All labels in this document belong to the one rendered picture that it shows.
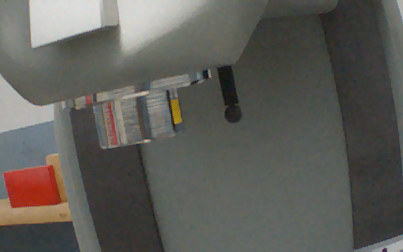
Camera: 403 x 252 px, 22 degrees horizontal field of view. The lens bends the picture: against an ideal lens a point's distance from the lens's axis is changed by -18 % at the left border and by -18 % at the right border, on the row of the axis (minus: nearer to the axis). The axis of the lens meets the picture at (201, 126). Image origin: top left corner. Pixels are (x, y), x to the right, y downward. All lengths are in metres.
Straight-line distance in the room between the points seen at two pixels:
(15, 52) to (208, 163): 0.47
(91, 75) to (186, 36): 0.05
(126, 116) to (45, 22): 0.12
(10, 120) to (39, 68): 4.58
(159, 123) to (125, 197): 0.41
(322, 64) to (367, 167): 0.10
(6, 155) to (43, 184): 0.71
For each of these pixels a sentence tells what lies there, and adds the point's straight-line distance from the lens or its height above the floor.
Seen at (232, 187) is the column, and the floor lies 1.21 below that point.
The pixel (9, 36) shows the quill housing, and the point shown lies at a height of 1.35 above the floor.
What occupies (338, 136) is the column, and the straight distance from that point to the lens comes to 1.01.
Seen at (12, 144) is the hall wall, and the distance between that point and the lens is 5.15.
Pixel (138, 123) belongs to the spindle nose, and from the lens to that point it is 0.62.
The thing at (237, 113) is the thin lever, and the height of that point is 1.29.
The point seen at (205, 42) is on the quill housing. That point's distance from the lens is 0.58.
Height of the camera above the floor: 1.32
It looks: 3 degrees down
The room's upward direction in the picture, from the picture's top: 11 degrees counter-clockwise
